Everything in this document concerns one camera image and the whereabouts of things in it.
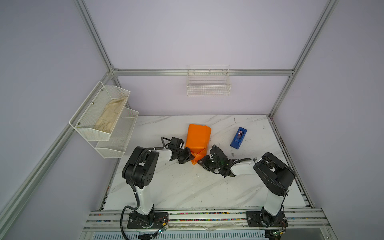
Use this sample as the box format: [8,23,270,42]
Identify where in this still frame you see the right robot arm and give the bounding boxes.
[198,145,296,227]

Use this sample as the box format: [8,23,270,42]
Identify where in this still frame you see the white upper mesh shelf bin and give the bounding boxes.
[69,82,130,142]

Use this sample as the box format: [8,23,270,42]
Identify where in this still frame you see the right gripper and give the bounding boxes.
[195,155,221,173]

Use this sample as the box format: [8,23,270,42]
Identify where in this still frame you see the beige cloth in bin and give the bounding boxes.
[94,97,128,134]

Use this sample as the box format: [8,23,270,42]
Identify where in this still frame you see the white wire wall basket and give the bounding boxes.
[187,65,232,97]

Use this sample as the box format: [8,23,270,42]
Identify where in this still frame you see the blue tape dispenser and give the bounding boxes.
[230,127,248,150]

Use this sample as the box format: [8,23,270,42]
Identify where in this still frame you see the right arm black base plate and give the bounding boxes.
[246,211,288,228]

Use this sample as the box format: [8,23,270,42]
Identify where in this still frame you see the aluminium frame rail front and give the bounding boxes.
[80,208,337,240]

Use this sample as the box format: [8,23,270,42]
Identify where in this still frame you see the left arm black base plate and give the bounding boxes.
[127,212,169,229]

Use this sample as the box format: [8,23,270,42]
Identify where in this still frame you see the white lower mesh shelf bin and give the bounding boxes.
[96,108,139,159]

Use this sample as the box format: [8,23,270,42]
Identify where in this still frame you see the white mesh shelf bin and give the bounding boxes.
[69,82,130,142]
[96,108,139,159]

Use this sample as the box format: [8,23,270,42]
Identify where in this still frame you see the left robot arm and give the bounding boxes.
[122,137,195,216]

